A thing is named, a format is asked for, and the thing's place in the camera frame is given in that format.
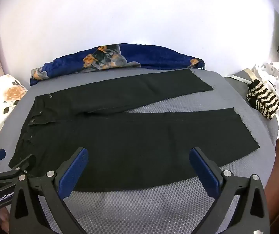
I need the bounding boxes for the grey mesh mattress cover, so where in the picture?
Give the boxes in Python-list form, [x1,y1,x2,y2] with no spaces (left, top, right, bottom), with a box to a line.
[0,69,279,234]

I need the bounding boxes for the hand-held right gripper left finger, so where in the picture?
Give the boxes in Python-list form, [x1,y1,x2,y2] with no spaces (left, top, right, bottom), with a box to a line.
[9,147,89,234]

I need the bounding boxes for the blue floral blanket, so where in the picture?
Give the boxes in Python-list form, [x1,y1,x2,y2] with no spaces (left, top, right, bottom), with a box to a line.
[29,43,206,86]

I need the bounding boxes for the black pants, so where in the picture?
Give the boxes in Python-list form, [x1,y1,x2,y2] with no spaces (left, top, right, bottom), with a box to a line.
[9,69,260,192]

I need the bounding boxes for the white strap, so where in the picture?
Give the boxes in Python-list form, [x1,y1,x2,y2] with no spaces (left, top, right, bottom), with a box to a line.
[225,75,252,84]

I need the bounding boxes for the white floral pillow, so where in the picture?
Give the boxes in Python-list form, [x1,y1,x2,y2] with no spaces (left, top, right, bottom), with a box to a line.
[0,74,28,159]

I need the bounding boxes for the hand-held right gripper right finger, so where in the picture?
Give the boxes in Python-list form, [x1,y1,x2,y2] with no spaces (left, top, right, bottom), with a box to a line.
[189,147,270,234]

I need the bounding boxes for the black white striped knit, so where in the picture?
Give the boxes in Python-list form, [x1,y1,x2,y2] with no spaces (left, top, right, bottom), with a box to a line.
[246,79,279,120]

